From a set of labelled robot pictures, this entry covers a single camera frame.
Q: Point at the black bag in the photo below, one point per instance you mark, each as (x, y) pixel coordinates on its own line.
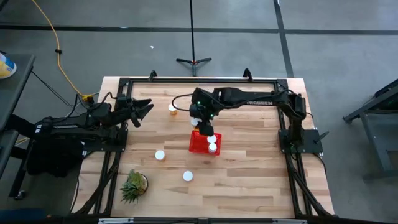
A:
(53, 158)

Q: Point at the succulent plant in dark pot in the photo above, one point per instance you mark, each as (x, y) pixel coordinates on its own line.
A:
(133, 186)

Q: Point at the silver bracket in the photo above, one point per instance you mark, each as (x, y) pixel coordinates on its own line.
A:
(115, 221)
(289, 221)

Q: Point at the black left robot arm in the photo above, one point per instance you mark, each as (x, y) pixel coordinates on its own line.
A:
(71, 123)

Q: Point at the black metal table frame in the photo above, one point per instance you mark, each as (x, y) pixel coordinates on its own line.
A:
(186, 80)

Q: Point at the black metal cart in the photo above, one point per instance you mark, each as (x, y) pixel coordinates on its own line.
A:
(377, 149)

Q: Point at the red plastic mesh basket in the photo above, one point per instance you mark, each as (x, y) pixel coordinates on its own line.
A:
(197, 144)

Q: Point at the black desk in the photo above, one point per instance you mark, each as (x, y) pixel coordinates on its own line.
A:
(15, 93)

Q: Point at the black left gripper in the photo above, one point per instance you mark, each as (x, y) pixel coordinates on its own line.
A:
(124, 105)

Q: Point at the black tripod stand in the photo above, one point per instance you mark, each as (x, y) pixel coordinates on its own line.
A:
(192, 31)

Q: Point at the white yellow wipes canister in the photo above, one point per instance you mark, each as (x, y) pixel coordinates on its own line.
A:
(6, 67)

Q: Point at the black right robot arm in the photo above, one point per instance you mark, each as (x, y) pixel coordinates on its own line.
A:
(248, 98)

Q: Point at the person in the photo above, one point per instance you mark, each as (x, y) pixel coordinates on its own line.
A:
(21, 215)

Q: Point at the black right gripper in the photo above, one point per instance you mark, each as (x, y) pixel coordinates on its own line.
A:
(203, 110)

